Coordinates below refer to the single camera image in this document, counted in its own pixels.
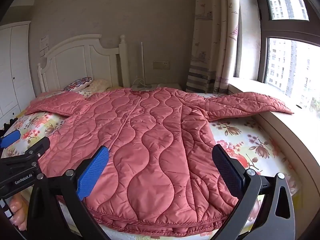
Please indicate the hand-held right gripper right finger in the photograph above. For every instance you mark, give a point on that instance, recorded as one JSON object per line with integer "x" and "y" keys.
{"x": 227, "y": 171}

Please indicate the pink quilted jacket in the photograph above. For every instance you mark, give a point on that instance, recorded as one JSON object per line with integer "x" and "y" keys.
{"x": 150, "y": 142}

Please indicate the beige wall socket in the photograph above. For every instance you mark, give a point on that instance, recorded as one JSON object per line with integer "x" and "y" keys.
{"x": 161, "y": 65}

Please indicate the patterned purple pillow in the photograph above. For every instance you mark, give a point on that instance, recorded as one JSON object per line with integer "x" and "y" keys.
{"x": 78, "y": 83}

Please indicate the pale yellow pillow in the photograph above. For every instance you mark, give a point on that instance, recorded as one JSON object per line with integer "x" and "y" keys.
{"x": 100, "y": 85}

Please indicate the floral bed sheet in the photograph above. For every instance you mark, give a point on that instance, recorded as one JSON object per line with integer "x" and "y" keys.
{"x": 250, "y": 140}

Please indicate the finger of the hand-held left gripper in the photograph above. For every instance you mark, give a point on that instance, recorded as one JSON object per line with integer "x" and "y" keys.
{"x": 37, "y": 146}
{"x": 10, "y": 138}

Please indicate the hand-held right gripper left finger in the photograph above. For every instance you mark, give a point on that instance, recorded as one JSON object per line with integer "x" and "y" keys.
{"x": 93, "y": 172}

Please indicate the person's left hand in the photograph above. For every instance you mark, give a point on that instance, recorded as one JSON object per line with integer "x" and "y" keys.
{"x": 18, "y": 212}

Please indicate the printed beige curtain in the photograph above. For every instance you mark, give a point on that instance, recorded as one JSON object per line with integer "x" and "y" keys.
{"x": 207, "y": 30}

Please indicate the white wardrobe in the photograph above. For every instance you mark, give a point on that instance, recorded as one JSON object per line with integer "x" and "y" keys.
{"x": 15, "y": 67}

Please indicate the beige window sill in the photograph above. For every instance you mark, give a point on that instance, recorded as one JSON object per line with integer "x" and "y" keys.
{"x": 287, "y": 125}

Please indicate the slim silver lamp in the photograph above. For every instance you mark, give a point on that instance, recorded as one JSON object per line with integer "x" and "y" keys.
{"x": 142, "y": 62}

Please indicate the white nightstand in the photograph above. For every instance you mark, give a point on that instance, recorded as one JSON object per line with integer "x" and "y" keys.
{"x": 167, "y": 85}

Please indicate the dark framed window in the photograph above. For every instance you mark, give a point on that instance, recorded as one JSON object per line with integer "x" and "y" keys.
{"x": 282, "y": 62}

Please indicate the white wooden headboard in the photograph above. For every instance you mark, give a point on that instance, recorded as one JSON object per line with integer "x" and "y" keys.
{"x": 82, "y": 60}

